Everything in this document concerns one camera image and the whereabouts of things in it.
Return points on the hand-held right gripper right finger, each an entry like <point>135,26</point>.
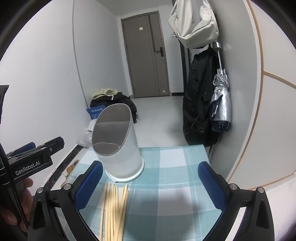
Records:
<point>211,185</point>

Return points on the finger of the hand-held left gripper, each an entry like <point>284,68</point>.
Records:
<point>24,148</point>
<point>52,143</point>

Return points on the person's left hand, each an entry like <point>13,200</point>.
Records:
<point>25,192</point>

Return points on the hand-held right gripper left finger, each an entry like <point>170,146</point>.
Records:
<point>89,185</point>

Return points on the pile of wooden chopsticks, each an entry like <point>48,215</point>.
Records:
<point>111,208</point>

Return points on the silver folding umbrella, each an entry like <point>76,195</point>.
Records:
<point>220,104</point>

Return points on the blue cardboard box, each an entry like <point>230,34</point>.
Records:
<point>94,111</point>

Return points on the beige cloth bag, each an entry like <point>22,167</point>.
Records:
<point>194,23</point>

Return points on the pale yellow cloth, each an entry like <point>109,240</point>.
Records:
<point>104,92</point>

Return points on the grey door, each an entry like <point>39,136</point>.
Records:
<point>143,58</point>

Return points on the grey plastic parcel bag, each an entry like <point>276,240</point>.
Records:
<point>87,136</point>

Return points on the black jacket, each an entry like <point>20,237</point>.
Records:
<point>196,92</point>

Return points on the black bag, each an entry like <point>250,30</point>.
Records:
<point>124,102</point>

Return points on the teal checked tablecloth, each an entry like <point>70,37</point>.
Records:
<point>161,185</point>

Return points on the white utensil holder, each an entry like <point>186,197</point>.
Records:
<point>124,157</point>

